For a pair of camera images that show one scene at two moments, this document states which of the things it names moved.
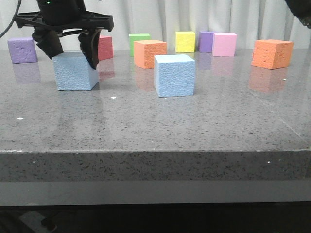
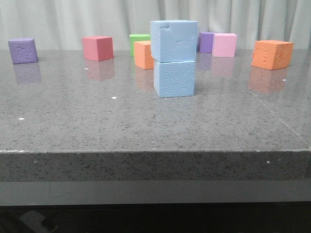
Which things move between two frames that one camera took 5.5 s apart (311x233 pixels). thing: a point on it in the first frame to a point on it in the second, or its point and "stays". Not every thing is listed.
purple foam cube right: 205,42 stays
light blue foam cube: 174,75 stays
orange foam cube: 145,51 stays
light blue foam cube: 73,72 to 174,40
